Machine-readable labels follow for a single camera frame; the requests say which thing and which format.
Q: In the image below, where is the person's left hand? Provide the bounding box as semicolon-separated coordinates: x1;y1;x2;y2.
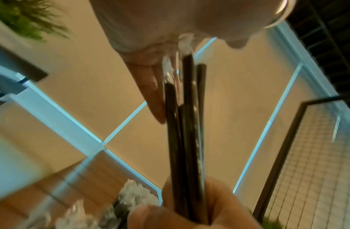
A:
89;0;287;125

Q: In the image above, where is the person's right hand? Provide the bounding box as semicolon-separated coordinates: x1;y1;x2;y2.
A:
126;175;264;229

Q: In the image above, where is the black straw bundle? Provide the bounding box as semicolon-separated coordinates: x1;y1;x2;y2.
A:
162;33;208;225

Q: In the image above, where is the white tiled planter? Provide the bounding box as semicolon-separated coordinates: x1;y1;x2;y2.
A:
265;105;350;229

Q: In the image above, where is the black slatted bench backrest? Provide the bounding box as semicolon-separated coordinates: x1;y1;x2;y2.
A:
0;42;49;108

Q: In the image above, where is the white planter ledge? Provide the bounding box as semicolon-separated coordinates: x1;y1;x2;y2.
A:
0;17;34;50

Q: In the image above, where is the beige padded bench seat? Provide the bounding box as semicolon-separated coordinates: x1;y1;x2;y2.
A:
0;134;88;202

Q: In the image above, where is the black framed wire grid panel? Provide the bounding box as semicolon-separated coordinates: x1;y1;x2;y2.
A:
252;94;350;229

